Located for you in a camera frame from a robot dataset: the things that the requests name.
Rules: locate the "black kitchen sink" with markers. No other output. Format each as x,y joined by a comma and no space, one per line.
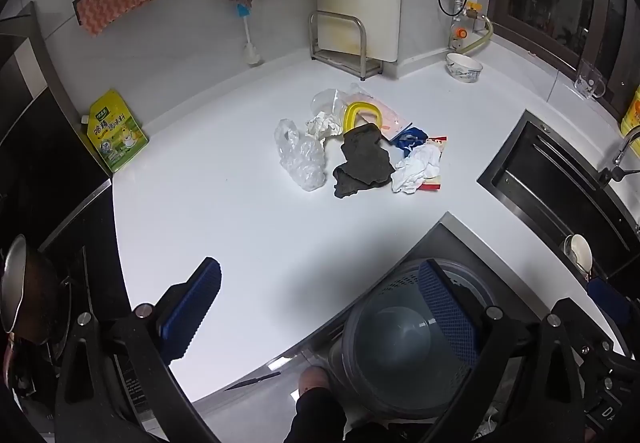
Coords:
550,183

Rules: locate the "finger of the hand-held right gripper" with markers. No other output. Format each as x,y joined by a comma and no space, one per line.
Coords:
607,295

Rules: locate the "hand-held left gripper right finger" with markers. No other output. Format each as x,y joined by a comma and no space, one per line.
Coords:
447,313

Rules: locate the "white cup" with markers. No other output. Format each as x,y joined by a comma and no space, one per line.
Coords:
580,250

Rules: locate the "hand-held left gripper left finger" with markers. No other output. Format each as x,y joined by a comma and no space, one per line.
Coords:
192,308

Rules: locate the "green yellow seasoning pouch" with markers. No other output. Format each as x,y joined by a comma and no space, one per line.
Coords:
117,133

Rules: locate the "yellow plastic lid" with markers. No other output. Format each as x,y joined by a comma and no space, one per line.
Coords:
350,115

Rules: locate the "clear pink zip bag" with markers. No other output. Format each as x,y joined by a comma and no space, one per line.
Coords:
395,120

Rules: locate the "orange gas knob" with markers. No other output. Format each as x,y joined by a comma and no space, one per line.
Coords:
460,32

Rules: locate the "white tissue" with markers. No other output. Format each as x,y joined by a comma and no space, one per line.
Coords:
415,168

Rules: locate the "blue ribbon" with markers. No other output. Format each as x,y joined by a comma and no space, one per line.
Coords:
412,135

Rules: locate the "red white snack packet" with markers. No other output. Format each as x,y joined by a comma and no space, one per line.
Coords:
434,183

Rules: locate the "metal cutting board rack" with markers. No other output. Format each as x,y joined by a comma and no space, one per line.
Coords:
345,59

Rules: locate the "grey perforated trash bin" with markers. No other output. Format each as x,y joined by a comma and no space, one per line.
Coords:
395,338

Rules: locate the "dark grey cloth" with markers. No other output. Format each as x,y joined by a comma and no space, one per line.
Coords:
362,158

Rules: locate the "yellow dish soap bottle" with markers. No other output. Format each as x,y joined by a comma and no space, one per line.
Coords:
632,115

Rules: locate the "chrome faucet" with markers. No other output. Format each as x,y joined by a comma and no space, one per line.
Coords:
625,145

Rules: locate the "thin clear plastic bag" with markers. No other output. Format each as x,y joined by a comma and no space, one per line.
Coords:
327,99

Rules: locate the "white patterned bowl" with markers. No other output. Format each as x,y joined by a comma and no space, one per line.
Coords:
462,70

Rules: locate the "clear glass mug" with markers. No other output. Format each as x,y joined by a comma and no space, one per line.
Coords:
587,80

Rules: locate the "pink slipper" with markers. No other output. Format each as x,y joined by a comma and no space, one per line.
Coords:
314,378

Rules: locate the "metal pan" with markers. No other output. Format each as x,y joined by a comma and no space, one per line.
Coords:
25,283

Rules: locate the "person's leg black trousers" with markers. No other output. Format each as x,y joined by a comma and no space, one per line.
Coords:
320,418

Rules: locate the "white blue bottle brush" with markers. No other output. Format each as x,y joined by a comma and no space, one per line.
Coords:
252,54

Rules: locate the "black integrated stove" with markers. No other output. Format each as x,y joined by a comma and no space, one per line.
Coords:
50,148

